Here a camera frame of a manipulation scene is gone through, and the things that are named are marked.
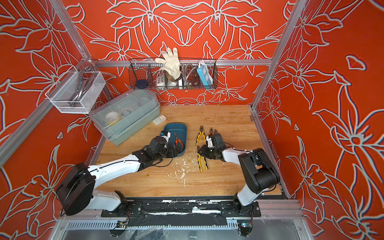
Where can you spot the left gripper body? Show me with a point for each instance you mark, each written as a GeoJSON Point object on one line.
{"type": "Point", "coordinates": [167, 153]}

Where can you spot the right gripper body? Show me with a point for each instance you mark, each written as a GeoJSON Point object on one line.
{"type": "Point", "coordinates": [210, 153]}

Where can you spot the yellow black long pliers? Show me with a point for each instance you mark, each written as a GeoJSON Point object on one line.
{"type": "Point", "coordinates": [202, 163]}

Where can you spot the orange black pliers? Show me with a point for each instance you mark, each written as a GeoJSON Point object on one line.
{"type": "Point", "coordinates": [178, 142]}
{"type": "Point", "coordinates": [212, 132]}

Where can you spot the yellow black combination pliers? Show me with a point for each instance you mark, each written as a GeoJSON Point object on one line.
{"type": "Point", "coordinates": [201, 134]}

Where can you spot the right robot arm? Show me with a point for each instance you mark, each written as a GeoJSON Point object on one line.
{"type": "Point", "coordinates": [259, 173]}

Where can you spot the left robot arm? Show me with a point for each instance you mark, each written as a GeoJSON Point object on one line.
{"type": "Point", "coordinates": [78, 190]}

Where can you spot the teal plastic storage box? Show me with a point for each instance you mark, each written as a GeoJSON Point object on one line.
{"type": "Point", "coordinates": [178, 136]}

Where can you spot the light blue box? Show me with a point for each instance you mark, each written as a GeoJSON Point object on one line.
{"type": "Point", "coordinates": [204, 74]}

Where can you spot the small white orange carton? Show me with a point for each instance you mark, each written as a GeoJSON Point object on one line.
{"type": "Point", "coordinates": [159, 119]}

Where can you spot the translucent grey tool case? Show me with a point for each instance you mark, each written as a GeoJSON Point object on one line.
{"type": "Point", "coordinates": [126, 114]}

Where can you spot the dark round can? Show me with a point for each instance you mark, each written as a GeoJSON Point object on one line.
{"type": "Point", "coordinates": [142, 84]}

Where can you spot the white power strip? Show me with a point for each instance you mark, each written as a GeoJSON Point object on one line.
{"type": "Point", "coordinates": [160, 80]}

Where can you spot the white work glove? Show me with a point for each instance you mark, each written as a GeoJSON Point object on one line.
{"type": "Point", "coordinates": [171, 62]}

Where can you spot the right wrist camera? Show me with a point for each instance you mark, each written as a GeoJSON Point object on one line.
{"type": "Point", "coordinates": [209, 141]}

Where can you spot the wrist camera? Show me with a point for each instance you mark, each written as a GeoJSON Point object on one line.
{"type": "Point", "coordinates": [166, 135]}
{"type": "Point", "coordinates": [209, 141]}

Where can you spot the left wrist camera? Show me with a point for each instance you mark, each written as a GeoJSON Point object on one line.
{"type": "Point", "coordinates": [166, 135]}

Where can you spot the black mounting base rail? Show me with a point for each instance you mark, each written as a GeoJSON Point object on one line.
{"type": "Point", "coordinates": [222, 206]}

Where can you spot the black wire wall basket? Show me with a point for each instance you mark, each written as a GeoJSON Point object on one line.
{"type": "Point", "coordinates": [186, 74]}

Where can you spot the white mesh wall basket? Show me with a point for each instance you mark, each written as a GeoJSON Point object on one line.
{"type": "Point", "coordinates": [76, 91]}

